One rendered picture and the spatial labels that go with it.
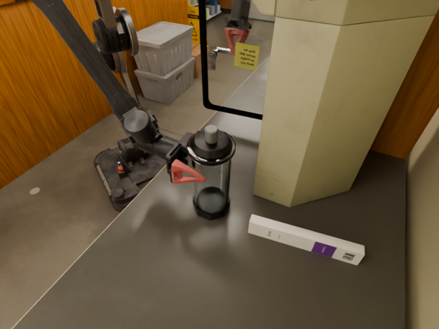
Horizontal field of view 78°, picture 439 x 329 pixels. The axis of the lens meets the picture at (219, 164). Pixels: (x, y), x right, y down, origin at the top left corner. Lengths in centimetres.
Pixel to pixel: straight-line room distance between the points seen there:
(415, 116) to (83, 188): 207
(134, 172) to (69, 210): 57
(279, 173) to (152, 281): 40
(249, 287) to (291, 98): 42
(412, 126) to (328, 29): 57
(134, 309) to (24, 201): 188
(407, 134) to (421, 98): 13
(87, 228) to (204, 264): 145
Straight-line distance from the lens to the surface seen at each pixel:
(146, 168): 192
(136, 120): 64
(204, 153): 57
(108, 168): 203
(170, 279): 67
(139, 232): 75
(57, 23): 72
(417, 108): 100
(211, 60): 95
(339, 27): 53
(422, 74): 95
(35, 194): 245
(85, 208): 217
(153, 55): 287
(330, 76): 56
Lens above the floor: 155
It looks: 43 degrees down
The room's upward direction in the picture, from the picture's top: straight up
